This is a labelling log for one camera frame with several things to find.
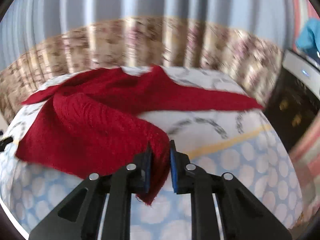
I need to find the red knitted sweater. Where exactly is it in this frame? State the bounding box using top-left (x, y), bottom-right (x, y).
top-left (16, 65), bottom-right (261, 204)

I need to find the patterned bed sheet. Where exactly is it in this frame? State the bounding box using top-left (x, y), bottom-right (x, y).
top-left (0, 65), bottom-right (304, 240)

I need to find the blue floral curtain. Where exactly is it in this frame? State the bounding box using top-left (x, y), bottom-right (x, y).
top-left (1, 0), bottom-right (294, 122)

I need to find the black water dispenser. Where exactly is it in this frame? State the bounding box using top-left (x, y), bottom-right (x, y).
top-left (264, 50), bottom-right (319, 151)

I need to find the blue cloth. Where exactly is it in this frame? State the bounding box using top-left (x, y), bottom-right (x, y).
top-left (296, 18), bottom-right (320, 64)

